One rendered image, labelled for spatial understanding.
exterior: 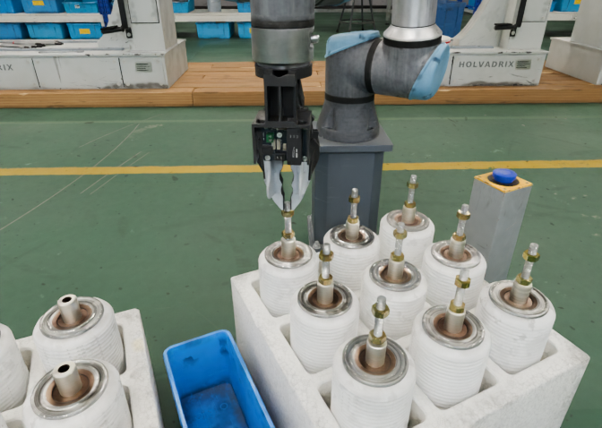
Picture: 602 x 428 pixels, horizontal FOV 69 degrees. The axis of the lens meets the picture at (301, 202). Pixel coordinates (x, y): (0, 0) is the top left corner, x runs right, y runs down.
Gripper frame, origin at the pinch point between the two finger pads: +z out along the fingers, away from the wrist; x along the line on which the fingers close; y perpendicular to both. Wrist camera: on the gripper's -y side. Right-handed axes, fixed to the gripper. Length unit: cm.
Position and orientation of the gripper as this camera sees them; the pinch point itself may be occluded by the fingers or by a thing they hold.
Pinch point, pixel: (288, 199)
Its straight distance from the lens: 64.8
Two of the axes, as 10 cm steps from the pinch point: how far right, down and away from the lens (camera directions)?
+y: -0.7, 4.7, -8.8
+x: 10.0, 0.3, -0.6
